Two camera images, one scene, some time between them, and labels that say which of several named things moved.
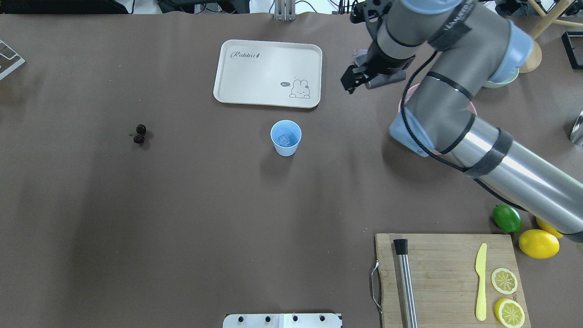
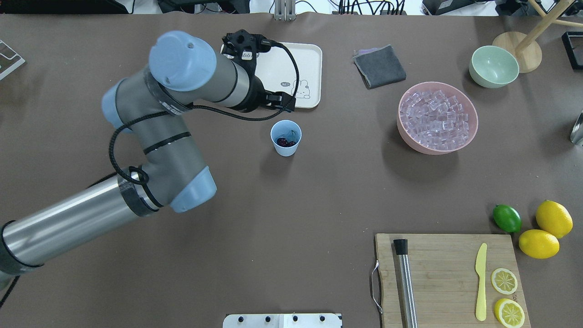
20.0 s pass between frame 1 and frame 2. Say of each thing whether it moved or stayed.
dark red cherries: moved
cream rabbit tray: stayed
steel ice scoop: stayed
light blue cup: stayed
